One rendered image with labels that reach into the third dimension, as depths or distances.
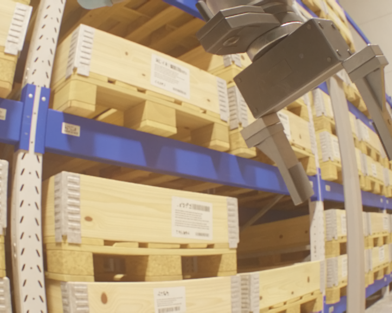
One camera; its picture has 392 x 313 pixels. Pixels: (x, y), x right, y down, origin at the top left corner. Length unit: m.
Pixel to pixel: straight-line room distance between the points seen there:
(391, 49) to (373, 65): 6.97
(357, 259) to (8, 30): 1.22
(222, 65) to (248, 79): 1.64
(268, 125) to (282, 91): 0.05
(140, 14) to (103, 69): 1.12
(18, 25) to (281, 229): 2.27
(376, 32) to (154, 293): 6.83
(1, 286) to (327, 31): 0.98
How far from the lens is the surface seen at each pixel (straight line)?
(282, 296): 1.99
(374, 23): 7.66
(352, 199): 0.93
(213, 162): 1.72
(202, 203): 1.52
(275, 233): 2.87
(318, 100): 2.86
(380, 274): 3.84
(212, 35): 0.34
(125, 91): 1.42
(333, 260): 2.63
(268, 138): 0.42
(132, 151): 1.44
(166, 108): 1.53
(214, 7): 0.41
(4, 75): 1.19
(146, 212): 1.33
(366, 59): 0.35
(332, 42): 0.36
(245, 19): 0.34
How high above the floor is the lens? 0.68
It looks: 16 degrees up
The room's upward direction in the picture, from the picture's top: 2 degrees counter-clockwise
